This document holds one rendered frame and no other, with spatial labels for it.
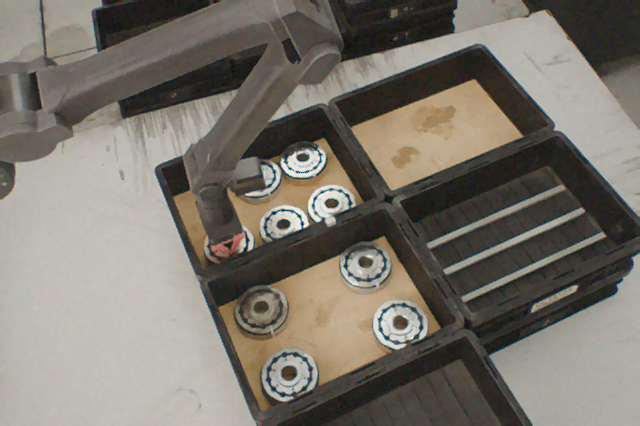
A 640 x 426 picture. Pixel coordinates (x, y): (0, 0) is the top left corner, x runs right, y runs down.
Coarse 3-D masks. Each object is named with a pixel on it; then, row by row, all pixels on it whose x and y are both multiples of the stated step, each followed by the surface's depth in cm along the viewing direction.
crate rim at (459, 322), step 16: (368, 208) 135; (384, 208) 135; (336, 224) 133; (400, 224) 132; (304, 240) 131; (256, 256) 130; (416, 256) 128; (224, 272) 128; (432, 272) 126; (208, 288) 127; (208, 304) 125; (448, 304) 122; (464, 320) 120; (224, 336) 121; (400, 352) 117; (240, 368) 117; (368, 368) 116; (240, 384) 116; (336, 384) 115; (288, 400) 114; (304, 400) 113; (256, 416) 112; (272, 416) 112
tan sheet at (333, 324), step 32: (288, 288) 137; (320, 288) 136; (384, 288) 136; (416, 288) 135; (224, 320) 134; (320, 320) 132; (352, 320) 132; (256, 352) 130; (320, 352) 129; (352, 352) 128; (384, 352) 128; (256, 384) 126; (320, 384) 125
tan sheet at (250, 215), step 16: (320, 144) 158; (272, 160) 156; (336, 160) 155; (336, 176) 152; (288, 192) 151; (304, 192) 150; (352, 192) 149; (192, 208) 150; (240, 208) 149; (256, 208) 149; (304, 208) 148; (192, 224) 147; (256, 224) 146; (192, 240) 145; (256, 240) 144
